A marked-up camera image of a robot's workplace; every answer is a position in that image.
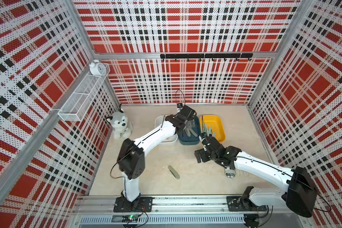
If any dark teal storage box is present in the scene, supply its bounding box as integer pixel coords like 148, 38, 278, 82
177, 116, 201, 145

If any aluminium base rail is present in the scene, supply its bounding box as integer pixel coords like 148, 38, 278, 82
72, 195, 306, 215

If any white wire mesh shelf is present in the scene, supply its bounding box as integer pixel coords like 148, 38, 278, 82
59, 63, 109, 122

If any olive knife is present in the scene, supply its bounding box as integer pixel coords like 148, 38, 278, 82
189, 128, 198, 137

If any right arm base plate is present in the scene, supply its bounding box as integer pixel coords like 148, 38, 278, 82
226, 196, 268, 212

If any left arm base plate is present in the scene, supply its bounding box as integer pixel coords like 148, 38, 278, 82
113, 196, 153, 213

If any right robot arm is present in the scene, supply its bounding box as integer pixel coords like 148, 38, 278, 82
195, 133, 318, 218

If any white storage box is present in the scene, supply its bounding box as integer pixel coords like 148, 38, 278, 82
154, 115, 178, 146

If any green circuit board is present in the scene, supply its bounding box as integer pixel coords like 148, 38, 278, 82
111, 215, 138, 223

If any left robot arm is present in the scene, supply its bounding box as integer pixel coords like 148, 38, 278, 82
117, 105, 196, 203

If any olive knife two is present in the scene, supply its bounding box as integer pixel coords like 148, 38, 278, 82
168, 165, 180, 180

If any black wall hook rail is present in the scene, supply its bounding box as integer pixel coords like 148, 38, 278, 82
160, 53, 253, 60

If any husky plush toy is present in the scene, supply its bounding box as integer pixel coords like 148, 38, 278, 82
105, 108, 133, 140

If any white alarm clock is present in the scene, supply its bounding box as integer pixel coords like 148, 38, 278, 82
89, 59, 106, 76

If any yellow storage box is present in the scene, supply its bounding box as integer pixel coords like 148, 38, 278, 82
199, 115, 226, 143

